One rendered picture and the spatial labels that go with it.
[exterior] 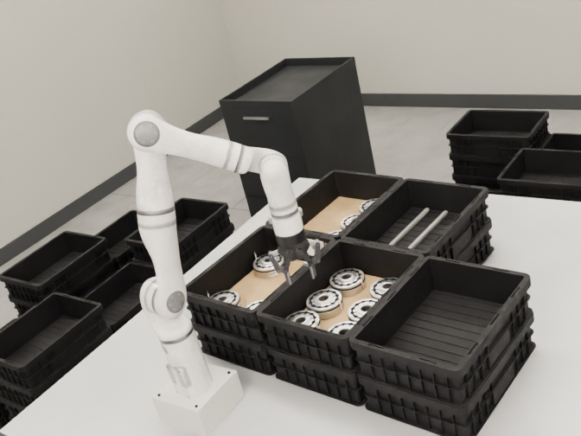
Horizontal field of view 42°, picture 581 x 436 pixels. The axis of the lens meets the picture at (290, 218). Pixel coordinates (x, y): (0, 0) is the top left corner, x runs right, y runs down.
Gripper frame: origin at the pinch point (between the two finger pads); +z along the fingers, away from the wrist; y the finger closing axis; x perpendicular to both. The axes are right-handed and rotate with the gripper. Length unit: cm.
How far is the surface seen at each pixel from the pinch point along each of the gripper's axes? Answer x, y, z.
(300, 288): 10.5, -0.9, 10.5
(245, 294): 25.7, -17.5, 17.2
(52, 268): 145, -109, 51
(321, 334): -17.0, 1.2, 7.5
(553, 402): -36, 51, 30
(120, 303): 118, -78, 62
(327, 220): 59, 14, 17
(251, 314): -0.1, -15.3, 7.8
